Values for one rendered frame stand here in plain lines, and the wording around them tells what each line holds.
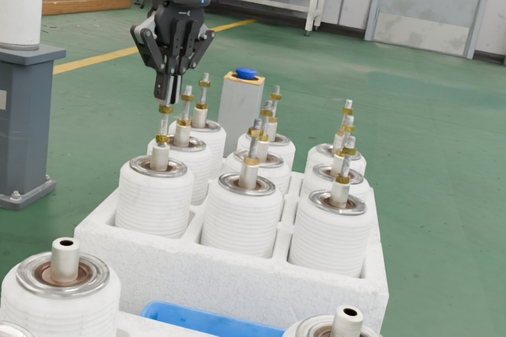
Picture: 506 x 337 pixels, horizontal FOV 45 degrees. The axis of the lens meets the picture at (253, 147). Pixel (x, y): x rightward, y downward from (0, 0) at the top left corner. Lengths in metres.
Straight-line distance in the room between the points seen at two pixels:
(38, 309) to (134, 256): 0.28
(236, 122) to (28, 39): 0.42
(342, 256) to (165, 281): 0.22
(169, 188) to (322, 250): 0.20
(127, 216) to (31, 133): 0.49
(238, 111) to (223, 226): 0.42
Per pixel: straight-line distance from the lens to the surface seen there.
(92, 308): 0.52
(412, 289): 1.20
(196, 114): 1.02
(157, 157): 0.80
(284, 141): 1.01
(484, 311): 1.21
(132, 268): 0.79
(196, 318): 0.77
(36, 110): 1.26
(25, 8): 1.22
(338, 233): 0.76
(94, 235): 0.79
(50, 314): 0.51
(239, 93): 1.15
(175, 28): 0.74
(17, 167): 1.26
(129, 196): 0.79
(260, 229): 0.78
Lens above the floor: 0.52
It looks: 17 degrees down
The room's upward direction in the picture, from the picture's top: 10 degrees clockwise
